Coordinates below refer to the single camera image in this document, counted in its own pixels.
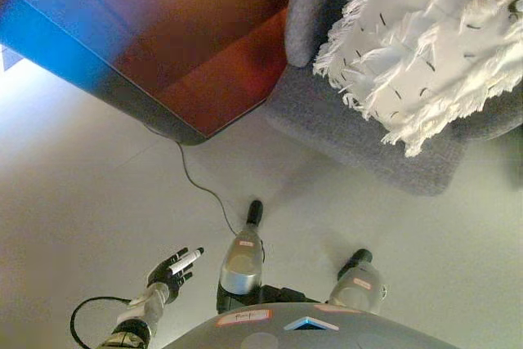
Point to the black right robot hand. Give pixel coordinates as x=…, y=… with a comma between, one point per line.
x=515, y=10

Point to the silver robot leg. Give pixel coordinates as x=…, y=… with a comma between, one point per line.
x=242, y=263
x=359, y=283

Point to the grey fabric armchair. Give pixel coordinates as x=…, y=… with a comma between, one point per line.
x=347, y=136

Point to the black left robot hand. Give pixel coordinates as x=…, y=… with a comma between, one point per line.
x=167, y=273

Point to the white fringed throw pillow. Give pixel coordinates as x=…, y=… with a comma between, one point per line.
x=429, y=46

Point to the brown wooden desk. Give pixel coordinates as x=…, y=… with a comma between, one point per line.
x=163, y=38

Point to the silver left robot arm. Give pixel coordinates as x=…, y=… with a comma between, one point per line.
x=151, y=308

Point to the silver right robot leg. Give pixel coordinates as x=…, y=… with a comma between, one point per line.
x=359, y=283

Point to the silver left robot leg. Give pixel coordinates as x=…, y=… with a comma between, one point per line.
x=242, y=263

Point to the grey robot torso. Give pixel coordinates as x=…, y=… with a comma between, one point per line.
x=302, y=332

